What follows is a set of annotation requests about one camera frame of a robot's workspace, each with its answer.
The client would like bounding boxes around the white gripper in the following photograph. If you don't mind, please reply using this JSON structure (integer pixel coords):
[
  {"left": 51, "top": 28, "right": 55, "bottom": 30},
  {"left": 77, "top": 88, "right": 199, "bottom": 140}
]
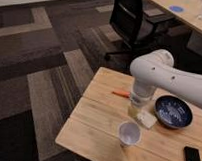
[{"left": 128, "top": 85, "right": 154, "bottom": 118}]

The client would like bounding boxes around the white sponge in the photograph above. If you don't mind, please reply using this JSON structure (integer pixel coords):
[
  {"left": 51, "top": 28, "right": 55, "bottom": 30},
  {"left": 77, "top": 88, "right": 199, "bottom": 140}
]
[{"left": 136, "top": 112, "right": 157, "bottom": 129}]

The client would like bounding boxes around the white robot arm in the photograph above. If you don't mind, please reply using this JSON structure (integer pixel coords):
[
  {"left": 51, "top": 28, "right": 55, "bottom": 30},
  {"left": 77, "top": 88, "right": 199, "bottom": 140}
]
[{"left": 130, "top": 49, "right": 202, "bottom": 109}]

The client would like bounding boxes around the orange marker pen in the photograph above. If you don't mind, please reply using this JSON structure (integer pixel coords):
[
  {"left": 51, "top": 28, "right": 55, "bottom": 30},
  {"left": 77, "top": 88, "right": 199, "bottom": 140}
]
[{"left": 112, "top": 91, "right": 130, "bottom": 98}]

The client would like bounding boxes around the dark blue bowl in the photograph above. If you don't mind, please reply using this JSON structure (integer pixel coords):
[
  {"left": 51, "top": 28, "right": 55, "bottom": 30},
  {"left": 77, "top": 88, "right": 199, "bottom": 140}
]
[{"left": 154, "top": 95, "right": 192, "bottom": 129}]

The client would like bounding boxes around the black smartphone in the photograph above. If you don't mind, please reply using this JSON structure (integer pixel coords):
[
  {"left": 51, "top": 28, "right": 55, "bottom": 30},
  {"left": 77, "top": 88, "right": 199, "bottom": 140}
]
[{"left": 184, "top": 146, "right": 201, "bottom": 161}]

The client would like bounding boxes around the black office chair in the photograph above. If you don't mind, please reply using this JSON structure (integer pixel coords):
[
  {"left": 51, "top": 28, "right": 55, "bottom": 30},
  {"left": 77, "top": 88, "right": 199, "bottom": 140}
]
[{"left": 104, "top": 0, "right": 174, "bottom": 60}]

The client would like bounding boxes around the blue round disc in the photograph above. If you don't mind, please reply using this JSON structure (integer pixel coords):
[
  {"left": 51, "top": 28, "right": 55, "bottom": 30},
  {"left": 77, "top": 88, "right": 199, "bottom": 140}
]
[{"left": 169, "top": 5, "right": 184, "bottom": 13}]

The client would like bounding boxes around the wooden far table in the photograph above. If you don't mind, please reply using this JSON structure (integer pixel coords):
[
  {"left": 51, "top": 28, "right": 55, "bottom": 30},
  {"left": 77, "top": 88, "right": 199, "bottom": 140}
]
[{"left": 150, "top": 0, "right": 202, "bottom": 34}]

